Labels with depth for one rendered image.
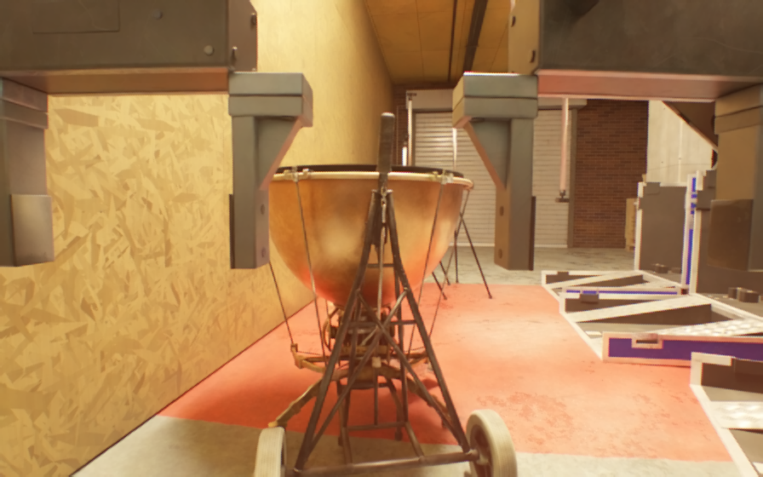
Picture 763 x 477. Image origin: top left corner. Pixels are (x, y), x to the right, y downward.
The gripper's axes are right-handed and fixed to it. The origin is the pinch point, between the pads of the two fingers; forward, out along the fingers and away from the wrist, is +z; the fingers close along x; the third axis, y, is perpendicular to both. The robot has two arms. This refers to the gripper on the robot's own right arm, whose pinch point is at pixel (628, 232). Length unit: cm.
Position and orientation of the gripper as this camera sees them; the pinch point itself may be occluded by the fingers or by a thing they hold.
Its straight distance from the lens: 25.5
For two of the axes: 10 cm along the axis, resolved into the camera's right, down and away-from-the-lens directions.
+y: 0.0, 0.7, -10.0
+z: -0.1, 10.0, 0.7
